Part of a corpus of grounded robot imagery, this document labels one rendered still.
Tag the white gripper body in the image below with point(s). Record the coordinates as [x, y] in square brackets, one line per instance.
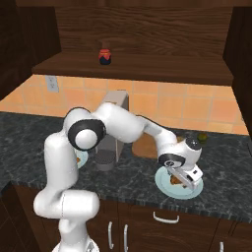
[183, 178]

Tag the brown croissant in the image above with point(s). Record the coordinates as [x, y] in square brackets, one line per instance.
[174, 180]

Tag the brown pastry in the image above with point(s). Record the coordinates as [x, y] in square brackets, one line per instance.
[78, 160]

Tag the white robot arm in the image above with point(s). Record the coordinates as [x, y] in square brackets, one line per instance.
[114, 123]

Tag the grey coffee machine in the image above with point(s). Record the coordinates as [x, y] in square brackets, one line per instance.
[118, 100]

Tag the green round fruit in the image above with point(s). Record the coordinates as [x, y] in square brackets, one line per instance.
[203, 138]

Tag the dark wooden drawer front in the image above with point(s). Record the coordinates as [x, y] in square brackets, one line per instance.
[190, 218]

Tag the dark wooden wall cabinet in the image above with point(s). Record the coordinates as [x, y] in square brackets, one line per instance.
[147, 36]

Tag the dark wooden cabinet door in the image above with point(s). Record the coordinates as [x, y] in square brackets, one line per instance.
[241, 65]
[23, 42]

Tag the light blue plate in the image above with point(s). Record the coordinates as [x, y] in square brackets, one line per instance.
[177, 193]
[83, 159]

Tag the round wooden cutting board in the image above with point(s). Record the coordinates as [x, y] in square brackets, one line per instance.
[144, 147]

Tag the red-lidded jam jar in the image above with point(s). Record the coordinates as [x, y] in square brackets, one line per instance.
[105, 57]

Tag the grey wall socket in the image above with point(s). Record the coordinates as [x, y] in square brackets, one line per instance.
[52, 84]

